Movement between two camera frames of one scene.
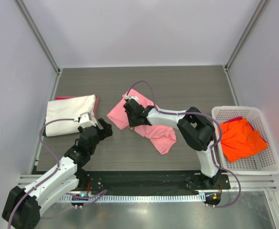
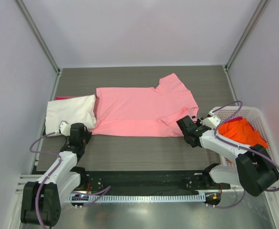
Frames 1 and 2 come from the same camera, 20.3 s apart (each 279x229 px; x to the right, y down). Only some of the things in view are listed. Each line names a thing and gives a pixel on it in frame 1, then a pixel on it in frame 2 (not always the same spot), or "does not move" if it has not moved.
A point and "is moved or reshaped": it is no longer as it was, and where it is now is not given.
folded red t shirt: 66,97 does not move
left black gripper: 106,130 → 88,136
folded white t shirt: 70,108 does not move
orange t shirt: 239,140 does not move
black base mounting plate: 98,182 does not move
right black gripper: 131,123 → 198,121
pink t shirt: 163,138 is moved or reshaped
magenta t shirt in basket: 234,119 does not move
